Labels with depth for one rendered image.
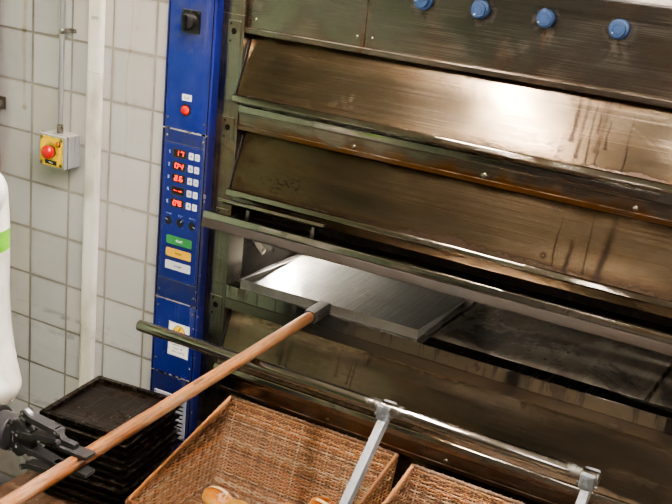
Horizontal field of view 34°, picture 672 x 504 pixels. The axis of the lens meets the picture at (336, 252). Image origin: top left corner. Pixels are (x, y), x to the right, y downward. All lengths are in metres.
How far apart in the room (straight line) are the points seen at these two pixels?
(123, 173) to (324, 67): 0.75
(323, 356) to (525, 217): 0.73
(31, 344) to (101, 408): 0.60
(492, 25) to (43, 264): 1.67
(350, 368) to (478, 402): 0.37
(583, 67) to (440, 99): 0.36
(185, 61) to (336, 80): 0.45
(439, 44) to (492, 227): 0.46
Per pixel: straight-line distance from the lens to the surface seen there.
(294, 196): 2.91
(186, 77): 3.03
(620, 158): 2.54
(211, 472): 3.25
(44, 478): 2.13
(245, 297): 3.09
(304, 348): 3.05
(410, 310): 3.04
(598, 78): 2.56
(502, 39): 2.63
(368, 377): 2.97
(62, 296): 3.54
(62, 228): 3.47
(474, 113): 2.66
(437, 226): 2.73
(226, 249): 3.09
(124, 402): 3.21
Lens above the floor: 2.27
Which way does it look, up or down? 18 degrees down
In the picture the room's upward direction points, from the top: 6 degrees clockwise
